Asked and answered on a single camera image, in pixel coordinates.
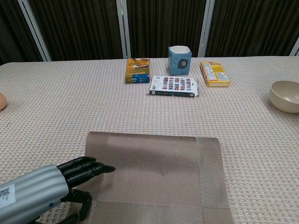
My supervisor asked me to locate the dark pleated screen panel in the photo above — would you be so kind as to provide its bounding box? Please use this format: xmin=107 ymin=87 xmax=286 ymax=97
xmin=29 ymin=0 xmax=124 ymax=62
xmin=126 ymin=0 xmax=206 ymax=59
xmin=205 ymin=0 xmax=299 ymax=57
xmin=0 ymin=0 xmax=44 ymax=66

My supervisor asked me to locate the grey screen post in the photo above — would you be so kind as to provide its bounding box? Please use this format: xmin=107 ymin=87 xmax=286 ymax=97
xmin=289 ymin=36 xmax=299 ymax=56
xmin=17 ymin=0 xmax=52 ymax=62
xmin=197 ymin=0 xmax=215 ymax=58
xmin=116 ymin=0 xmax=132 ymax=59

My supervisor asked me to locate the light blue square box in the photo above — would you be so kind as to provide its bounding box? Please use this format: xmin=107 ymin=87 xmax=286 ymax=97
xmin=168 ymin=46 xmax=192 ymax=76

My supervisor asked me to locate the white box with picture grid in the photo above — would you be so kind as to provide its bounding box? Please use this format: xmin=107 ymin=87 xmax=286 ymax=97
xmin=149 ymin=75 xmax=199 ymax=98

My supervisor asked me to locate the brown woven placemat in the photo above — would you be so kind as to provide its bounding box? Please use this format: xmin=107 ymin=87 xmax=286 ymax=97
xmin=66 ymin=131 xmax=234 ymax=224

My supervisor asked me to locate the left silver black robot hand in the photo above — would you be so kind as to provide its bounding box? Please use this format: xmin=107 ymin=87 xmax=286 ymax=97
xmin=0 ymin=156 xmax=116 ymax=224

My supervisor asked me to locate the yellow flat box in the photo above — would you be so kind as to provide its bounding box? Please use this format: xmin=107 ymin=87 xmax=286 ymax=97
xmin=199 ymin=61 xmax=231 ymax=88

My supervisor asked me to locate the orange and blue box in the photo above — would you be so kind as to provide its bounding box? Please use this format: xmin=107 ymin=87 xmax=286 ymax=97
xmin=125 ymin=58 xmax=150 ymax=84

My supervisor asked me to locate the light brown bowl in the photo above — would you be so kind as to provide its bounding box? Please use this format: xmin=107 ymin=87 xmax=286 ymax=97
xmin=268 ymin=80 xmax=299 ymax=114

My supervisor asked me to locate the beige woven tablecloth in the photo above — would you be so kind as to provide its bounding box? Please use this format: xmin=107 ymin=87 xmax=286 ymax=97
xmin=0 ymin=55 xmax=299 ymax=224

